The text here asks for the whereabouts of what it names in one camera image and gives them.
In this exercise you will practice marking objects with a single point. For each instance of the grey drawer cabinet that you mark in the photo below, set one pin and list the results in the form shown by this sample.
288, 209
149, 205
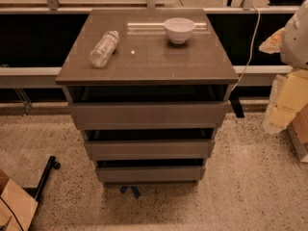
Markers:
147, 68

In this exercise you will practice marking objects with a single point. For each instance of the clear plastic water bottle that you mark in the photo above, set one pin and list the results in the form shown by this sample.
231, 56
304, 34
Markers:
104, 49

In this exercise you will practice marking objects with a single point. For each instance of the cardboard box left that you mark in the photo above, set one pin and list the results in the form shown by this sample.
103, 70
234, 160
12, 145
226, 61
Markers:
17, 207

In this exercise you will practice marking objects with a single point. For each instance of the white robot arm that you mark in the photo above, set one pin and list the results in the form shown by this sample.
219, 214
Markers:
291, 41

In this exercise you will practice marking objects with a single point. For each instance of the black bracket behind cabinet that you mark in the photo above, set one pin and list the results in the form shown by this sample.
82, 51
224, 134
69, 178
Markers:
237, 106

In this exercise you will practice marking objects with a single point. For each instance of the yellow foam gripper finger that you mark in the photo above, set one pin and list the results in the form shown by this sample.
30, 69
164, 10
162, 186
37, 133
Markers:
288, 96

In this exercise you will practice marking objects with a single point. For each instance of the white ceramic bowl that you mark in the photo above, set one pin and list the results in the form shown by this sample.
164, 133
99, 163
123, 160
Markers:
178, 29

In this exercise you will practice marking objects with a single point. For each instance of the grey middle drawer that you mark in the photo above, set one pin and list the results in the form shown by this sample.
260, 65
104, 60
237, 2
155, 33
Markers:
149, 150

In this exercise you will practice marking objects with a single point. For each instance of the grey bottom drawer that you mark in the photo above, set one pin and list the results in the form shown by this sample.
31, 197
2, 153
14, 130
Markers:
149, 174

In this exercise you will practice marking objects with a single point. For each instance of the grey drawer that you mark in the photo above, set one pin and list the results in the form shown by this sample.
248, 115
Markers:
149, 150
147, 116
149, 174

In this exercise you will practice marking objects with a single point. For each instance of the grey top drawer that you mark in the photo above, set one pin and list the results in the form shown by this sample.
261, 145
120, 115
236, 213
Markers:
147, 116

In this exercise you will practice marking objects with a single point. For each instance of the black wheeled stand leg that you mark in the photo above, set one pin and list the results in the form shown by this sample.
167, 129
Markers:
36, 192

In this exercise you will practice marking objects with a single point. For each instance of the grey metal railing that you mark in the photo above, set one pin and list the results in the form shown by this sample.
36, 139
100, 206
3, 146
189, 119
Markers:
255, 75

